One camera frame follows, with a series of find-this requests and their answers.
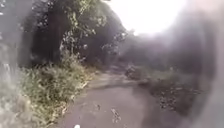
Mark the robot's own part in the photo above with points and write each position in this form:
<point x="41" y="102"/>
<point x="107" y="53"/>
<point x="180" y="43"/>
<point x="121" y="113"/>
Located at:
<point x="77" y="126"/>

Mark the wood of dark trees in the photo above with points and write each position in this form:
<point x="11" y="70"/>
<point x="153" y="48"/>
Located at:
<point x="66" y="30"/>

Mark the hazy wood of trees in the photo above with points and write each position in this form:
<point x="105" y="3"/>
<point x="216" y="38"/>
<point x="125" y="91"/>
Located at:
<point x="186" y="43"/>

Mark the grass verge with weeds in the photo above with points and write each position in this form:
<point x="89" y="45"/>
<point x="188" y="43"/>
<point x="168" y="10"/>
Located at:
<point x="46" y="90"/>

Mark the grass verge with leaf litter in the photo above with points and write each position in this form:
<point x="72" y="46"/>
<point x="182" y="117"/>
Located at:
<point x="173" y="88"/>

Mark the grey asphalt path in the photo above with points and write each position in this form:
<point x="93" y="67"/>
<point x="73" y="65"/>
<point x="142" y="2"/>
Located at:
<point x="110" y="103"/>

